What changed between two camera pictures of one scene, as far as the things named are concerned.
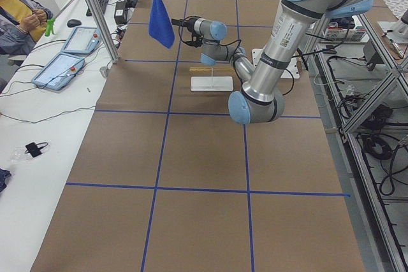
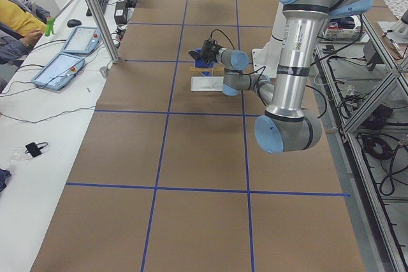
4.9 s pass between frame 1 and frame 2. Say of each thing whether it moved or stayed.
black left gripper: moved
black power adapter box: stayed
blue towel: moved
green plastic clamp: stayed
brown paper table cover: stayed
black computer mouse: stayed
